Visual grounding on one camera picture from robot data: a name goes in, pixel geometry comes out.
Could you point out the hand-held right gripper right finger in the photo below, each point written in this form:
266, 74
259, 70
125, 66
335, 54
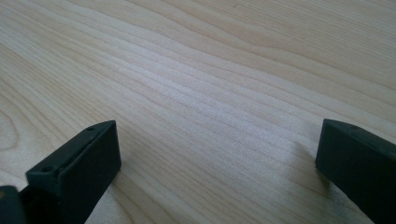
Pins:
358, 165

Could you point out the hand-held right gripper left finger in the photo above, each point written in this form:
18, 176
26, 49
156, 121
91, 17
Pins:
84, 168

